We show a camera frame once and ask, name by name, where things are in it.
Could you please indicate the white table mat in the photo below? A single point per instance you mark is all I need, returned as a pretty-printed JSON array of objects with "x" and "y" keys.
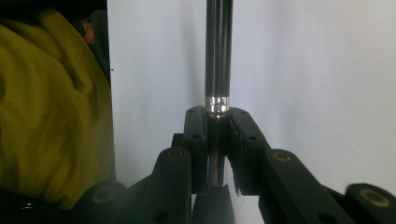
[{"x": 311, "y": 77}]

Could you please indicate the black makeup brush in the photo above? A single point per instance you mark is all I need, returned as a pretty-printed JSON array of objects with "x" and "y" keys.
[{"x": 218, "y": 46}]

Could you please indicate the yellow green cloth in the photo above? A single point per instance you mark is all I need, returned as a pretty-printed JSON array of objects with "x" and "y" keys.
[{"x": 46, "y": 109}]

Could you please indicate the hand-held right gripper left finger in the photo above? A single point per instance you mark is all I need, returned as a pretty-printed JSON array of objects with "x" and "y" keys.
[{"x": 197, "y": 140}]

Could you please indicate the dark cloth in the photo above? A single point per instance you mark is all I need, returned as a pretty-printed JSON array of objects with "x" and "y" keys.
[{"x": 100, "y": 43}]

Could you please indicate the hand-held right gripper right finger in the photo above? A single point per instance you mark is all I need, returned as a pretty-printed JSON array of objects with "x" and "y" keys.
[{"x": 247, "y": 149}]

